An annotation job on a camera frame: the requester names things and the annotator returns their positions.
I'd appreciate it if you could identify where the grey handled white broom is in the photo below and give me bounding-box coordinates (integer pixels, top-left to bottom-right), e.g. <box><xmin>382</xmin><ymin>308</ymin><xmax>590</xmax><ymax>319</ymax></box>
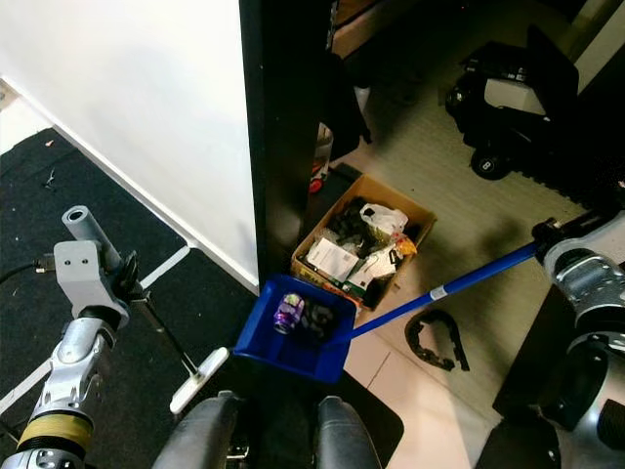
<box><xmin>62</xmin><ymin>205</ymin><xmax>230</xmax><ymax>416</ymax></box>

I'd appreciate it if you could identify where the purple drink can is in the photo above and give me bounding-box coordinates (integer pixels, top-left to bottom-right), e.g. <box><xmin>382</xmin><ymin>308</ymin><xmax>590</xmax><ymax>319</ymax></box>
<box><xmin>273</xmin><ymin>293</ymin><xmax>306</xmax><ymax>335</ymax></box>

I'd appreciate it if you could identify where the blue long handled dustpan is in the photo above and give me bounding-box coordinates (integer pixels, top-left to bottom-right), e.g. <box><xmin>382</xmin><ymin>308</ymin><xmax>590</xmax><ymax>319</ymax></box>
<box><xmin>234</xmin><ymin>242</ymin><xmax>540</xmax><ymax>384</ymax></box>

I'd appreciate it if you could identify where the black rubbish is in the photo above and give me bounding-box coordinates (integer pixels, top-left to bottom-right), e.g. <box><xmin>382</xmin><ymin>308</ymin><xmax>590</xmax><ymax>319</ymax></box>
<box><xmin>301</xmin><ymin>301</ymin><xmax>338</xmax><ymax>338</ymax></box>

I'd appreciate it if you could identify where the black floor mat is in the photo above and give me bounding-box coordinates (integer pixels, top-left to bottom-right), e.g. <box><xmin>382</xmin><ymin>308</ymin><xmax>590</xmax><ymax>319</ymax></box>
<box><xmin>0</xmin><ymin>127</ymin><xmax>401</xmax><ymax>469</ymax></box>

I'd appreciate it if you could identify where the dark foam floor mat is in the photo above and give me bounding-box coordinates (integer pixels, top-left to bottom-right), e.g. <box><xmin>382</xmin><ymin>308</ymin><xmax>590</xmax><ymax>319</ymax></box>
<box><xmin>474</xmin><ymin>283</ymin><xmax>625</xmax><ymax>469</ymax></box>

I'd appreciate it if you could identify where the black wheeled cart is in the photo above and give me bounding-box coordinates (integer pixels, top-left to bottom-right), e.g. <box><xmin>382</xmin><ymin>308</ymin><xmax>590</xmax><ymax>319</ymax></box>
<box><xmin>444</xmin><ymin>27</ymin><xmax>582</xmax><ymax>182</ymax></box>

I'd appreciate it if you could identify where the white plastic bag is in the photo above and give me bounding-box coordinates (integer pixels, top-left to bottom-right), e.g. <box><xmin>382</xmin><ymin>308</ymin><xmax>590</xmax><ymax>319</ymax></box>
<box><xmin>359</xmin><ymin>203</ymin><xmax>409</xmax><ymax>235</ymax></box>

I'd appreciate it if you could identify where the cardboard box of rubbish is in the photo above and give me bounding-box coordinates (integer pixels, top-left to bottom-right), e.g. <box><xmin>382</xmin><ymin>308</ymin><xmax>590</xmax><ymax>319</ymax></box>
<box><xmin>291</xmin><ymin>174</ymin><xmax>438</xmax><ymax>312</ymax></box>

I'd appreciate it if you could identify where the robot left grey leg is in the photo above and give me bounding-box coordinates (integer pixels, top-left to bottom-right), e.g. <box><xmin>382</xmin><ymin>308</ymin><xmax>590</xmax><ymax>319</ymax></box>
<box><xmin>151</xmin><ymin>391</ymin><xmax>235</xmax><ymax>469</ymax></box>

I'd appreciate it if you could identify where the robot grey leg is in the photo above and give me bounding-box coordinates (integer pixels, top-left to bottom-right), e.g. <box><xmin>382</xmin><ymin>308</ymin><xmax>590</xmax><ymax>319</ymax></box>
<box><xmin>151</xmin><ymin>391</ymin><xmax>235</xmax><ymax>469</ymax></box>
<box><xmin>312</xmin><ymin>394</ymin><xmax>387</xmax><ymax>469</ymax></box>

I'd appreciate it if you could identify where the white paper package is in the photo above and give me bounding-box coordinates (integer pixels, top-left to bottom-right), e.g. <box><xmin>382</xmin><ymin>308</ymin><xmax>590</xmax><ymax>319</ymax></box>
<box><xmin>306</xmin><ymin>239</ymin><xmax>360</xmax><ymax>284</ymax></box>

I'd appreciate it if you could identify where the black cabinet panel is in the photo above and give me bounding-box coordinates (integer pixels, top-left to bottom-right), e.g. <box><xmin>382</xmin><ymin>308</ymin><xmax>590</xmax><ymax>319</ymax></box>
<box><xmin>239</xmin><ymin>0</ymin><xmax>338</xmax><ymax>289</ymax></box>

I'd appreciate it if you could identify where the white red bottle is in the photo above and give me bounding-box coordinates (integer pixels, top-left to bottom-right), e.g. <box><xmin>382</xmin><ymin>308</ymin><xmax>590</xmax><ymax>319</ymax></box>
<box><xmin>310</xmin><ymin>122</ymin><xmax>338</xmax><ymax>194</ymax></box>

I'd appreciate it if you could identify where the black hanging cloth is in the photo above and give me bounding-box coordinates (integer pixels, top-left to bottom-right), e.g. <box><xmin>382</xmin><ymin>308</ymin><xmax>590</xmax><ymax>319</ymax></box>
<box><xmin>322</xmin><ymin>49</ymin><xmax>372</xmax><ymax>162</ymax></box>

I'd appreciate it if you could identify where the robot right grey leg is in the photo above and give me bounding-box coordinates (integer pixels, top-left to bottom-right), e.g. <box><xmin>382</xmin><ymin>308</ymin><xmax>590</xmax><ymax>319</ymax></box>
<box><xmin>312</xmin><ymin>394</ymin><xmax>387</xmax><ymax>469</ymax></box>

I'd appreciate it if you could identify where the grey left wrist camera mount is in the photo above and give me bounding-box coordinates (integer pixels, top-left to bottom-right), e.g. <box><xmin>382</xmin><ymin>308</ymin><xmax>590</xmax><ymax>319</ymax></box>
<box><xmin>54</xmin><ymin>239</ymin><xmax>128</xmax><ymax>319</ymax></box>

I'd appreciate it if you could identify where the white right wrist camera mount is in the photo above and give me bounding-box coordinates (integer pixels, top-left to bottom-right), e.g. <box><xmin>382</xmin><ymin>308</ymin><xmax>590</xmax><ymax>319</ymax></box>
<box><xmin>557</xmin><ymin>210</ymin><xmax>625</xmax><ymax>255</ymax></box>

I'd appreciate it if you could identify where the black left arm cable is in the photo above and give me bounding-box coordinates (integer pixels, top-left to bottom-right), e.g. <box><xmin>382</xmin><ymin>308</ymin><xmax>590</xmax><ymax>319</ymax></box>
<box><xmin>0</xmin><ymin>256</ymin><xmax>58</xmax><ymax>289</ymax></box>

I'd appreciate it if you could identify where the black curved strap piece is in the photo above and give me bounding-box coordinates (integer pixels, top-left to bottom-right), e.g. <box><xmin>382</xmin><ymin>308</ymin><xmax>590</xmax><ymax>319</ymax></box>
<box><xmin>405</xmin><ymin>310</ymin><xmax>472</xmax><ymax>372</ymax></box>

